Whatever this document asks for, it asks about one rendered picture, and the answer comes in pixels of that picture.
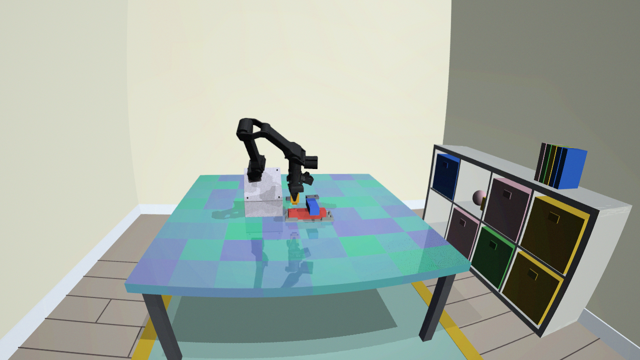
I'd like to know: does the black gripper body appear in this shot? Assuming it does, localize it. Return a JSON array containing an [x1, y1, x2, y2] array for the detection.
[[286, 169, 304, 193]]

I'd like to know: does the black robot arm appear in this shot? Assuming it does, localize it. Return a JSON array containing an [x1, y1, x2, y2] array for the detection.
[[236, 118, 318, 186]]

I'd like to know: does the blue bar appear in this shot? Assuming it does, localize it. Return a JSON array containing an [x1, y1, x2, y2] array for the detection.
[[306, 198, 320, 215]]

